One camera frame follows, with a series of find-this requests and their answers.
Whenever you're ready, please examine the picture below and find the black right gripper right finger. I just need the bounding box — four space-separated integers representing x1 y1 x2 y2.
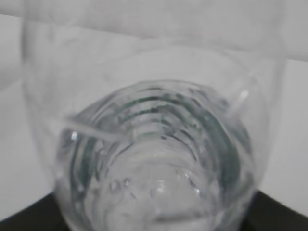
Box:
243 191 308 231

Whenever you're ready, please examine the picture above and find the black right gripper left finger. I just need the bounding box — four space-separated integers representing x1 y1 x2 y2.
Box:
0 194 70 231

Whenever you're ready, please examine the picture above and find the clear green-label water bottle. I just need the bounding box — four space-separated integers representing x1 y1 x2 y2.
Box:
22 0 285 231

